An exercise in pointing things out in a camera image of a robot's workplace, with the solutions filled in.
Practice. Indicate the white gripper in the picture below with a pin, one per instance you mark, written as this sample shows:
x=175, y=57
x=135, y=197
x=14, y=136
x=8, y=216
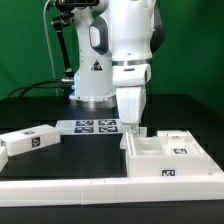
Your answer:
x=130, y=82

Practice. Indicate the white cabinet door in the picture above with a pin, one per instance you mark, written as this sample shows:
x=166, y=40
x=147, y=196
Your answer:
x=143, y=132
x=178, y=142

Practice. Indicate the white cabinet body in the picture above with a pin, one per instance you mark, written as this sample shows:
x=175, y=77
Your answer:
x=145, y=157

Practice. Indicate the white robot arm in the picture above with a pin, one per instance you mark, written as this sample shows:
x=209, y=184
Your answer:
x=116, y=40

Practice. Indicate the white long cabinet top block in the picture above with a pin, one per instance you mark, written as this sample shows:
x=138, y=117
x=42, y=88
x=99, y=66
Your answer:
x=22, y=141

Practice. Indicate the white block at left edge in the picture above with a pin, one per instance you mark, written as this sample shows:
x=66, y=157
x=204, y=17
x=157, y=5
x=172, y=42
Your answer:
x=3, y=157

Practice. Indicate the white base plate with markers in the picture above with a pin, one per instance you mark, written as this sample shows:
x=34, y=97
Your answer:
x=91, y=127

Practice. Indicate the white L-shaped fence frame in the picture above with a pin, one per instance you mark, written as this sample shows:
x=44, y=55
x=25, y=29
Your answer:
x=110, y=190

